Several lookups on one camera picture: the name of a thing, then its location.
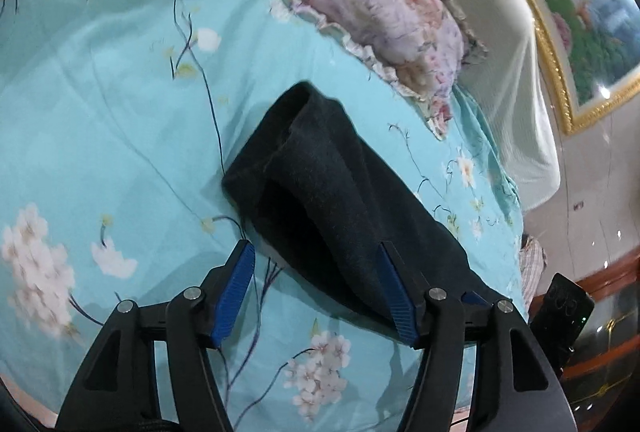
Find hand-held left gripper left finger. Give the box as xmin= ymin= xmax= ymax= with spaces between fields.
xmin=54 ymin=239 xmax=257 ymax=432

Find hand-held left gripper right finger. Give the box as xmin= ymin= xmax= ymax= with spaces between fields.
xmin=377 ymin=241 xmax=573 ymax=432

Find dark knit pants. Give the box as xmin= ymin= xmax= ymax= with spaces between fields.
xmin=221 ymin=81 xmax=501 ymax=349

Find plaid cloth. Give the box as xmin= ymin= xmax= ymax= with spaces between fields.
xmin=517 ymin=235 xmax=549 ymax=308

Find brown wooden furniture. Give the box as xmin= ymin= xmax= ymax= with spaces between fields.
xmin=557 ymin=257 xmax=640 ymax=415

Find teal floral bed sheet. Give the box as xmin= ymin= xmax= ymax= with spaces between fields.
xmin=0 ymin=0 xmax=531 ymax=424

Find beige upholstered headboard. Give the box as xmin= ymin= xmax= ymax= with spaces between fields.
xmin=365 ymin=0 xmax=561 ymax=213

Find pink floral ruffled pillow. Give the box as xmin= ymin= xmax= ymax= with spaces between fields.
xmin=275 ymin=0 xmax=488 ymax=140

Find gold framed wall painting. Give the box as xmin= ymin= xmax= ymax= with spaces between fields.
xmin=460 ymin=0 xmax=640 ymax=135

